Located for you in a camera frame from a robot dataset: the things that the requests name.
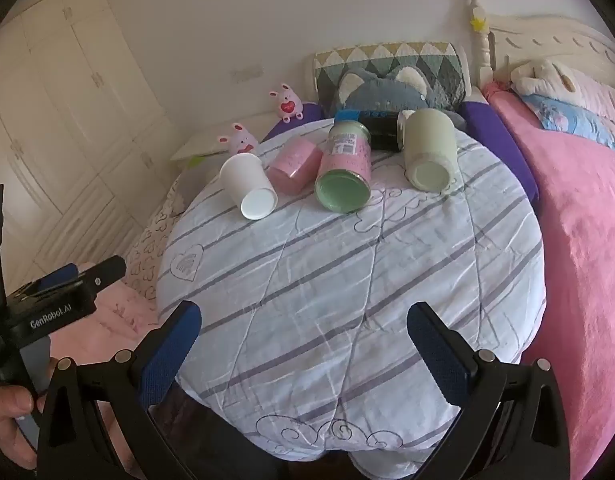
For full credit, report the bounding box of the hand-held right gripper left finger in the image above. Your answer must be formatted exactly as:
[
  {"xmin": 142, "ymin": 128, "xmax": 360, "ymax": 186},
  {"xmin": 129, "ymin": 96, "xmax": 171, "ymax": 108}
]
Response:
[{"xmin": 36, "ymin": 301, "xmax": 203, "ymax": 480}]

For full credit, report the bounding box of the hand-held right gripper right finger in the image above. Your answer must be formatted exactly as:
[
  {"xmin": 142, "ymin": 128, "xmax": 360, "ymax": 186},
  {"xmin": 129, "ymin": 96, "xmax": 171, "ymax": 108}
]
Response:
[{"xmin": 406, "ymin": 302, "xmax": 571, "ymax": 480}]

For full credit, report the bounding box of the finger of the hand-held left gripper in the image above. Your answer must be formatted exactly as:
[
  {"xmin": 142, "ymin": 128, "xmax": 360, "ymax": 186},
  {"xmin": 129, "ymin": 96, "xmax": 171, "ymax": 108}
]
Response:
[
  {"xmin": 36, "ymin": 263, "xmax": 82, "ymax": 292},
  {"xmin": 78, "ymin": 255, "xmax": 127, "ymax": 292}
]

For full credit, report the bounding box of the white paper cup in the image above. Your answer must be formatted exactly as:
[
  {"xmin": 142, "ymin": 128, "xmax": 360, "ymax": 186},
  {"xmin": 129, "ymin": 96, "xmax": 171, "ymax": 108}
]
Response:
[{"xmin": 219, "ymin": 152, "xmax": 279, "ymax": 221}]

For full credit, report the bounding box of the pale green cup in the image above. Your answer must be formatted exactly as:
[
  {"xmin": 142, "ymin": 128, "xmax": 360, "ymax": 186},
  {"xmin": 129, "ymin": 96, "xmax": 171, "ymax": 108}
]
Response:
[{"xmin": 402, "ymin": 108, "xmax": 459, "ymax": 192}]

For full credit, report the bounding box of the pink and green labelled cup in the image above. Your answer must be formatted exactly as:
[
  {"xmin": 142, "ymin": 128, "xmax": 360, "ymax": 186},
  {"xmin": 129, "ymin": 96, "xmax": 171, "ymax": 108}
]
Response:
[{"xmin": 314, "ymin": 119, "xmax": 373, "ymax": 214}]

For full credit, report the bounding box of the black cup with blue band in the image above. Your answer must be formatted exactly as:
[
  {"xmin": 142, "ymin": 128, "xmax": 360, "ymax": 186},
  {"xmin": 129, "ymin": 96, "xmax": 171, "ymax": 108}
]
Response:
[{"xmin": 335, "ymin": 108, "xmax": 407, "ymax": 152}]

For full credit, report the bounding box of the person's left hand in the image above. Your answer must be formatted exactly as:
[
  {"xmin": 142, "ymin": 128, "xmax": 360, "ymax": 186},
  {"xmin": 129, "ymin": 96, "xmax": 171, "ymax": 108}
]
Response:
[{"xmin": 0, "ymin": 379, "xmax": 49, "ymax": 472}]

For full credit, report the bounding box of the pale pink cloth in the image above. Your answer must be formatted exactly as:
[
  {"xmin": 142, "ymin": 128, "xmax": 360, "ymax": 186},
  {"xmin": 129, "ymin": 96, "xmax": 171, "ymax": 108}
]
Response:
[{"xmin": 47, "ymin": 279, "xmax": 160, "ymax": 480}]

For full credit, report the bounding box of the heart print sheet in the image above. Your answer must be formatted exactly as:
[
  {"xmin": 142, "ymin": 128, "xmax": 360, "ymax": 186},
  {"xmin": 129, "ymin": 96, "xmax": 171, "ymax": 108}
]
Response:
[{"xmin": 124, "ymin": 174, "xmax": 189, "ymax": 302}]

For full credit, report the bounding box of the white striped quilt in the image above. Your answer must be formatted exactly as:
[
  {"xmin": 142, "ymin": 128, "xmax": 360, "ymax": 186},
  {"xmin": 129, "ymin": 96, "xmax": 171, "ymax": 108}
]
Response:
[{"xmin": 156, "ymin": 119, "xmax": 547, "ymax": 480}]

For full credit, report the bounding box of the cream wardrobe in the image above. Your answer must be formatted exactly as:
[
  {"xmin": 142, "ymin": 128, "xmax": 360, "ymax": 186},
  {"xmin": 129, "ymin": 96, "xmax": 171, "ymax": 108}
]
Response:
[{"xmin": 0, "ymin": 0, "xmax": 189, "ymax": 283}]

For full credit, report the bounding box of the pink fleece blanket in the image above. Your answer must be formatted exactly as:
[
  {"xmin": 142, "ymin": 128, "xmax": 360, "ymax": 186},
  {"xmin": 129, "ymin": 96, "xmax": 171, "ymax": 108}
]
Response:
[{"xmin": 481, "ymin": 81, "xmax": 615, "ymax": 480}]

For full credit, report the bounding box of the pink bunny plush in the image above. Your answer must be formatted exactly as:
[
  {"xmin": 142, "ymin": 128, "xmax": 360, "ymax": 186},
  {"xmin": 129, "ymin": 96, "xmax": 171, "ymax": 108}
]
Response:
[
  {"xmin": 268, "ymin": 83, "xmax": 304, "ymax": 123},
  {"xmin": 217, "ymin": 123, "xmax": 258, "ymax": 156}
]

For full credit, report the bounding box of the grey cat plush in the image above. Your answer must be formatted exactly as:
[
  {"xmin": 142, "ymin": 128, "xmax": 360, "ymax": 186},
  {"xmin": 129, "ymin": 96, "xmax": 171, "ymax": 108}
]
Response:
[{"xmin": 329, "ymin": 67, "xmax": 469, "ymax": 128}]

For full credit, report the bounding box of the blue floral pillow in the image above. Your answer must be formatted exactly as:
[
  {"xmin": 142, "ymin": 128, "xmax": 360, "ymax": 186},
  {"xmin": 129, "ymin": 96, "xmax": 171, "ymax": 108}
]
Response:
[{"xmin": 523, "ymin": 92, "xmax": 615, "ymax": 157}]

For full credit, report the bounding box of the diamond pattern quilted pillow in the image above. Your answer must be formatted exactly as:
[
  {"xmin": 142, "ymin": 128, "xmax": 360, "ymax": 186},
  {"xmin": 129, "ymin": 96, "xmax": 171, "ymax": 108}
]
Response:
[{"xmin": 314, "ymin": 41, "xmax": 471, "ymax": 112}]

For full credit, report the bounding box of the white plush dog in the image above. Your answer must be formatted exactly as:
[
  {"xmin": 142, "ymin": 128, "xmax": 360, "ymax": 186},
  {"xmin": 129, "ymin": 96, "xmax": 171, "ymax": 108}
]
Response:
[{"xmin": 510, "ymin": 58, "xmax": 579, "ymax": 96}]

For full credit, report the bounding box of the cream wooden headboard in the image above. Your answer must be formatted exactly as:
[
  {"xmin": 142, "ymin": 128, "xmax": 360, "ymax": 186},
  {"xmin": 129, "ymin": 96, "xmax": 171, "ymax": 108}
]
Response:
[{"xmin": 464, "ymin": 0, "xmax": 615, "ymax": 92}]

